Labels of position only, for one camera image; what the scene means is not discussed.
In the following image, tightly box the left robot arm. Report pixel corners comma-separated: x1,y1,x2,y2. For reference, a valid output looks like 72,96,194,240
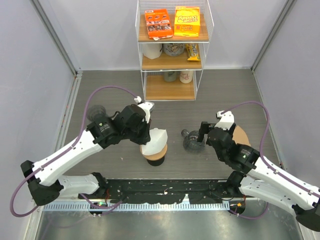
20,101,154,206

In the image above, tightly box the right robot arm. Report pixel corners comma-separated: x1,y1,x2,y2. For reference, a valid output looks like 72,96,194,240
198,121,320,232

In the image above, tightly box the white paper roll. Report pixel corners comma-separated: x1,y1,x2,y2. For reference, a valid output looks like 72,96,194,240
142,43,163,60

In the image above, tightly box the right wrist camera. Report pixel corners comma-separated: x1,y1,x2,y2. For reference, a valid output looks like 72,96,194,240
214,111,235,131

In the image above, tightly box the orange snack box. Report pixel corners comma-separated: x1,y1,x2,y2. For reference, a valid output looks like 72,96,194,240
144,8,174,41

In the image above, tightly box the yellow snack bag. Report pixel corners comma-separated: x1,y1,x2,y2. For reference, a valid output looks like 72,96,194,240
173,6,201,37

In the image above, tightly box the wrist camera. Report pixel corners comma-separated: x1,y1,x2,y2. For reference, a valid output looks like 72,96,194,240
214,111,235,131
134,96,155,124

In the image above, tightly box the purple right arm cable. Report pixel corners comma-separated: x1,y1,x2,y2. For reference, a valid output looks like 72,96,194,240
223,100,320,220

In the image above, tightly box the white slotted cable duct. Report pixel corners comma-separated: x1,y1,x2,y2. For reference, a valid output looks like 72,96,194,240
43,200,230,212

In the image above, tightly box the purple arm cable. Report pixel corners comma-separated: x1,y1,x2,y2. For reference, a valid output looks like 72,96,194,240
9,85,140,217
223,100,320,220

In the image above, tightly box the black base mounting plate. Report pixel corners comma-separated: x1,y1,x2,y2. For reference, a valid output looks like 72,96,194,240
84,179,246,205

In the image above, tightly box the yellow candy bag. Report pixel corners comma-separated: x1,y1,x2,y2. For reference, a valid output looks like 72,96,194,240
185,43,201,62

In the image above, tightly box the grey printed tin can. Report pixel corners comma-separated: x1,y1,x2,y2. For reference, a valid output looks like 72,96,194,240
163,43,185,57

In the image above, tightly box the smoky grey plastic dripper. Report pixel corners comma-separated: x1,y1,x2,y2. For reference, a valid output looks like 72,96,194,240
86,105,107,123

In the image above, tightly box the white paper coffee filter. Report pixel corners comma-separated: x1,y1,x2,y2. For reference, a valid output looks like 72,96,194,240
140,128,168,156

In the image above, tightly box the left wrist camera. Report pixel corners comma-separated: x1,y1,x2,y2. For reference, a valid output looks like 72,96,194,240
134,96,155,124

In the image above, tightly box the white wire shelf rack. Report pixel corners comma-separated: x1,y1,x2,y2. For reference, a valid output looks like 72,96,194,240
135,0,214,101

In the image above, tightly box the smoky glass coffee server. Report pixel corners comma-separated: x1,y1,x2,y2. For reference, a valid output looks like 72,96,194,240
181,129,205,154

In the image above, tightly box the brown paper coffee filter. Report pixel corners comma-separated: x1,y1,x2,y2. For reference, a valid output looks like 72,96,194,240
232,125,251,146

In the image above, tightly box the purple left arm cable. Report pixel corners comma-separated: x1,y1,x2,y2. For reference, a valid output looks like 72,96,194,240
9,85,140,217

